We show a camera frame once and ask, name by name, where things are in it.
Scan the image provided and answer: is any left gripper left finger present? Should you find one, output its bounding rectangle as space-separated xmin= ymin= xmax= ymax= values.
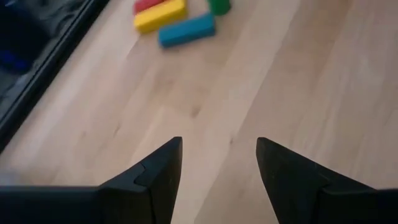
xmin=98 ymin=136 xmax=183 ymax=224

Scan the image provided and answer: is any red long wooden block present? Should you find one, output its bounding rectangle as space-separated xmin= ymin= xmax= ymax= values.
xmin=132 ymin=0 xmax=166 ymax=16

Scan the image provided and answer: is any teal long wooden block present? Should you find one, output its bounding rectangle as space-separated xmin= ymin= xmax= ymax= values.
xmin=157 ymin=11 xmax=216 ymax=49

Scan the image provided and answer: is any black aluminium table frame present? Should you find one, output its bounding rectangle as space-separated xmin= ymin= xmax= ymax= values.
xmin=0 ymin=0 xmax=111 ymax=154

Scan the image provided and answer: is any yellow long wooden block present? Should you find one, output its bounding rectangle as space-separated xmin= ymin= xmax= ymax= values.
xmin=133 ymin=0 xmax=188 ymax=35

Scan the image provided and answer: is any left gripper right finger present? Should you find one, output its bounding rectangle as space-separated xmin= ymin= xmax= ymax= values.
xmin=256 ymin=136 xmax=376 ymax=224

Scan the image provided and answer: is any green wooden cylinder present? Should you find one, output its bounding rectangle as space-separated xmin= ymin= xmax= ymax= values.
xmin=206 ymin=0 xmax=232 ymax=17

